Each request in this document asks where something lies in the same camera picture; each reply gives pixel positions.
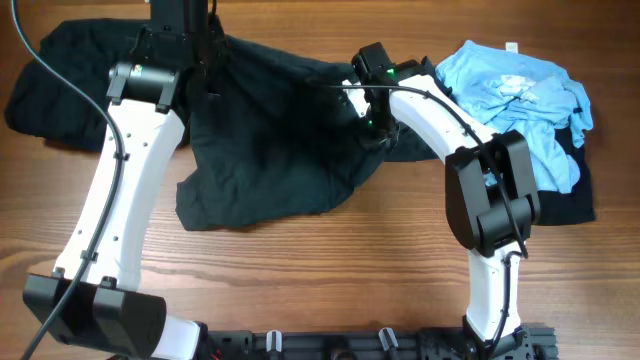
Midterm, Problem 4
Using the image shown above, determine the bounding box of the dark green t-shirt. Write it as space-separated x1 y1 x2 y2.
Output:
176 37 436 231

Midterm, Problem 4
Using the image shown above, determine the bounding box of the black folded garment left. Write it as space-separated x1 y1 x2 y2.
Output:
4 19 145 152

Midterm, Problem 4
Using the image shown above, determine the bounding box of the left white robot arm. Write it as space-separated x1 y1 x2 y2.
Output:
23 1 225 359

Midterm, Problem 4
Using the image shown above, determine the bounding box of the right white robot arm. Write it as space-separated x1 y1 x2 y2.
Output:
340 43 541 359

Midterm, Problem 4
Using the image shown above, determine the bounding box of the light blue t-shirt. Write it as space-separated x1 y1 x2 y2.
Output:
436 40 593 194

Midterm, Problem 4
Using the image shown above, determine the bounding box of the black garment under blue shirt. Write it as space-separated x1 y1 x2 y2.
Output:
538 128 596 226

